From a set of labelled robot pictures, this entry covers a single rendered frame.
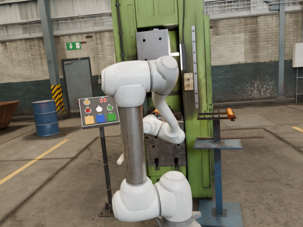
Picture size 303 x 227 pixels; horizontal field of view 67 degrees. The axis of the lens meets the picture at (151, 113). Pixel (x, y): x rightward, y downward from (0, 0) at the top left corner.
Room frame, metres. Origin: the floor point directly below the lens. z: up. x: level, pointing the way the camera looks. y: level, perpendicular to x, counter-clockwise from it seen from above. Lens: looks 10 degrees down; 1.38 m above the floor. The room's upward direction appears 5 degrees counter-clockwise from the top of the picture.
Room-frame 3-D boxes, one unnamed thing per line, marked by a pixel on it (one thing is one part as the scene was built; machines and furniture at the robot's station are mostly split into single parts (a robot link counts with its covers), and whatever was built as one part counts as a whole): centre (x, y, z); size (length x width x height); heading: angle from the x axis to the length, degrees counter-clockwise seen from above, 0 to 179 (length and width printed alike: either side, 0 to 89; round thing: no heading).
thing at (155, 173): (2.42, -0.15, 0.23); 0.55 x 0.37 x 0.47; 172
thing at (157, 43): (2.41, -0.13, 1.56); 0.42 x 0.39 x 0.40; 172
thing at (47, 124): (6.10, 2.82, 0.44); 0.59 x 0.59 x 0.88
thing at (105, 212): (2.21, 0.50, 0.05); 0.22 x 0.22 x 0.09; 82
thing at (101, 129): (2.21, 0.50, 0.54); 0.04 x 0.04 x 1.08; 82
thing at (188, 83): (2.30, -0.39, 1.27); 0.09 x 0.02 x 0.17; 82
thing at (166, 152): (2.42, -0.15, 0.69); 0.56 x 0.38 x 0.45; 172
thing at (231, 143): (2.00, -0.57, 0.72); 0.40 x 0.30 x 0.02; 74
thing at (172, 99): (2.73, -0.18, 1.37); 0.41 x 0.10 x 0.91; 82
